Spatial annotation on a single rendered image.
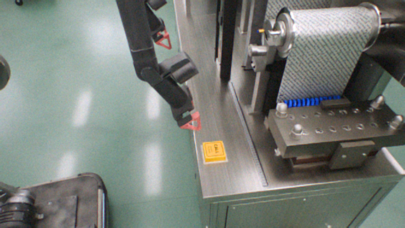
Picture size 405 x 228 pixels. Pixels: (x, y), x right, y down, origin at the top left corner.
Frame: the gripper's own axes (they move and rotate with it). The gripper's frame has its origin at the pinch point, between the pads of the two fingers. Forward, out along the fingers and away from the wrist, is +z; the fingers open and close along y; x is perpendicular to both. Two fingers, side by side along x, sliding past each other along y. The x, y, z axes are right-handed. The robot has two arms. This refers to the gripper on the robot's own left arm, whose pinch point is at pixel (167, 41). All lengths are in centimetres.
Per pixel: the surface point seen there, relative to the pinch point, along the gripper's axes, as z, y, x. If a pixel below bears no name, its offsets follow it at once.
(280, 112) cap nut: 13, -55, -24
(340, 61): 12, -50, -47
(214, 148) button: 14, -54, 1
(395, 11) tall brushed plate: 9, -47, -67
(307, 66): 8, -49, -38
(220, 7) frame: 1.1, 0.9, -27.3
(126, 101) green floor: 75, 93, 79
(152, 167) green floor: 82, 12, 68
